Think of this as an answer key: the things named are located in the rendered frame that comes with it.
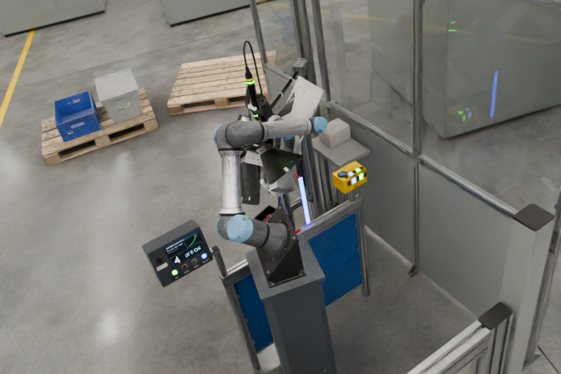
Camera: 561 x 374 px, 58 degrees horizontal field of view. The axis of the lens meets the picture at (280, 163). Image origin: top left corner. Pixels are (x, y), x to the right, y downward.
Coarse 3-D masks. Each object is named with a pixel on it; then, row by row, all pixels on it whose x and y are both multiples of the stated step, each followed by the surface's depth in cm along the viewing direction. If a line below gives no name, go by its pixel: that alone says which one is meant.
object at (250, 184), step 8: (240, 168) 290; (248, 168) 290; (256, 168) 289; (240, 176) 290; (248, 176) 289; (256, 176) 289; (248, 184) 289; (256, 184) 289; (248, 192) 289; (256, 192) 288; (248, 200) 289; (256, 200) 288
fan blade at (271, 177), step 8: (272, 152) 278; (280, 152) 277; (288, 152) 275; (264, 160) 275; (272, 160) 273; (280, 160) 271; (288, 160) 269; (296, 160) 266; (264, 168) 272; (272, 168) 269; (280, 168) 267; (288, 168) 265; (272, 176) 266; (280, 176) 264
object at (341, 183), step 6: (354, 162) 279; (342, 168) 277; (348, 168) 276; (354, 168) 275; (336, 174) 273; (348, 174) 271; (354, 174) 271; (366, 174) 276; (336, 180) 274; (342, 180) 268; (348, 180) 270; (360, 180) 275; (366, 180) 278; (336, 186) 277; (342, 186) 271; (348, 186) 272; (354, 186) 274; (342, 192) 274
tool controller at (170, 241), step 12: (180, 228) 235; (192, 228) 231; (156, 240) 231; (168, 240) 228; (180, 240) 228; (192, 240) 231; (204, 240) 234; (144, 252) 231; (156, 252) 224; (168, 252) 226; (180, 252) 229; (192, 252) 232; (204, 252) 235; (156, 264) 225; (168, 264) 228; (180, 264) 231; (192, 264) 234; (204, 264) 236; (168, 276) 229; (180, 276) 232
